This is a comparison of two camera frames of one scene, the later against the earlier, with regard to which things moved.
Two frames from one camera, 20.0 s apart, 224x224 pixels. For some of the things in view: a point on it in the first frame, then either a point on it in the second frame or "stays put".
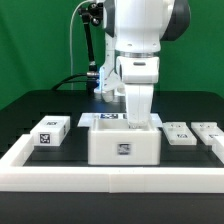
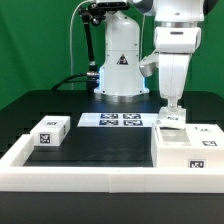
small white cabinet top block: (51, 130) stays put
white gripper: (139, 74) → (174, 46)
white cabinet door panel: (179, 134) → (173, 119)
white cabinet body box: (113, 143) → (195, 146)
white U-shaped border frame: (15, 177) stays put
